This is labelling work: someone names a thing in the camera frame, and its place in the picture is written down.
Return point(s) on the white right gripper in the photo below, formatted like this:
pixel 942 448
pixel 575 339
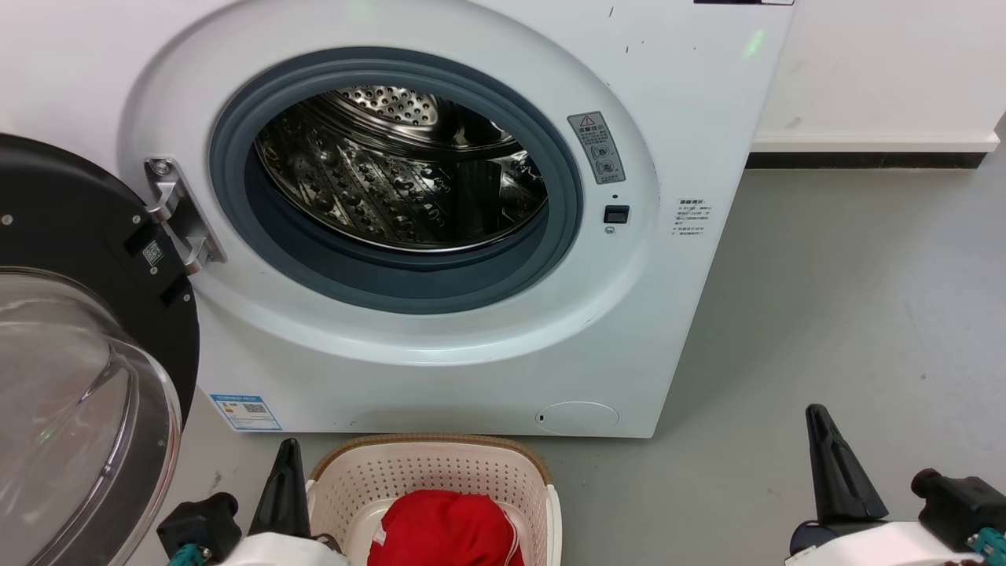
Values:
pixel 872 546

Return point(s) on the cream plastic laundry basket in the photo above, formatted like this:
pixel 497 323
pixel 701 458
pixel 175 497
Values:
pixel 432 472

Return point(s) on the silver metal door hinge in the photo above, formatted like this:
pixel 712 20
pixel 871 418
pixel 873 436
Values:
pixel 185 220

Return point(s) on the grey warning label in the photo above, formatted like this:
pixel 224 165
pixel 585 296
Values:
pixel 597 148

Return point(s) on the black round washer door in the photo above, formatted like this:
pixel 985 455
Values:
pixel 71 204

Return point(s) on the grey rubber door gasket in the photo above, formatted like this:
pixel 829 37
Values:
pixel 393 287

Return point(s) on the white front-load washing machine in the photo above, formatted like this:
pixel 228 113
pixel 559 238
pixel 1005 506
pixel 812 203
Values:
pixel 668 314

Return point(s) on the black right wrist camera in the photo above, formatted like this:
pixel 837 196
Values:
pixel 963 507

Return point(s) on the stainless steel washing machine drum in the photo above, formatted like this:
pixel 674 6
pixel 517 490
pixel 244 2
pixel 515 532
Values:
pixel 377 181

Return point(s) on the red garment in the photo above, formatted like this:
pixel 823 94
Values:
pixel 440 527

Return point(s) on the black door latch slot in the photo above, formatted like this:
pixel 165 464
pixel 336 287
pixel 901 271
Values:
pixel 617 215

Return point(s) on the black baseboard strip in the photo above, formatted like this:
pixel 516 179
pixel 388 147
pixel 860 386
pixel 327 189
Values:
pixel 864 161

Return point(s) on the small QR code sticker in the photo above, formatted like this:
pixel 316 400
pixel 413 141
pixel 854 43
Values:
pixel 153 253

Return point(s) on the blue energy label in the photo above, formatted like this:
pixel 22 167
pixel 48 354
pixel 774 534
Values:
pixel 245 413

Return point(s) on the small white text sticker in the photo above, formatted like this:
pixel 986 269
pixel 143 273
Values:
pixel 693 218

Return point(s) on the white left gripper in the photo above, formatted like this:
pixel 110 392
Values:
pixel 283 552

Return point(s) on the round white filter cover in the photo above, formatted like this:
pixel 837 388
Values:
pixel 578 417

